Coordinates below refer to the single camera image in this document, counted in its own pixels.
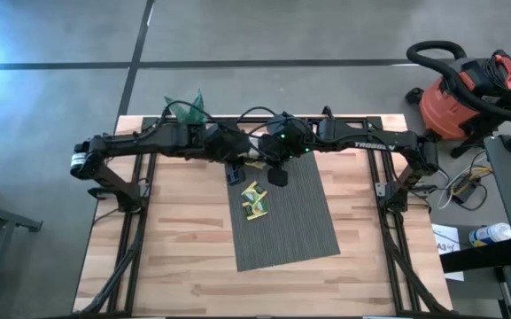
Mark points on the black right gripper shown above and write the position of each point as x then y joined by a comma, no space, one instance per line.
288,137

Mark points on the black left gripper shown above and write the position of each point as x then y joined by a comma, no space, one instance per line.
226,144

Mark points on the green yellow tea packet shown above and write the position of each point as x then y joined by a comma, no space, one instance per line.
256,210
255,165
253,191

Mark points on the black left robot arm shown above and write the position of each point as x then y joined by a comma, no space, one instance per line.
149,139

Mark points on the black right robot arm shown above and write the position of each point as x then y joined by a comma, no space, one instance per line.
374,145

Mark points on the grey woven placemat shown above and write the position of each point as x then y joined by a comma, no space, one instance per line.
290,221

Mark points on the snake plant in white pot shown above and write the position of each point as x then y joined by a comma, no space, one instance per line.
193,113

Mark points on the white paper sheet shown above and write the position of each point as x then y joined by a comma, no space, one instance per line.
443,235

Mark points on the orange black shop vacuum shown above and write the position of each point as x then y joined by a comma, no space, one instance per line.
445,111

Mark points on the black power adapter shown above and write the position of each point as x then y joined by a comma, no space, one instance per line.
463,191

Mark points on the black bar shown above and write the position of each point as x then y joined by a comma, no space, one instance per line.
481,257

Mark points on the white blue wipes canister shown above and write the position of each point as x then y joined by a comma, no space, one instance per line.
492,233

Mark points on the black metal stand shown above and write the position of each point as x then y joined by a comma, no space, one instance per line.
7,218

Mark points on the black metal rig frame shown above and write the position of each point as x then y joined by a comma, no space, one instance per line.
361,119

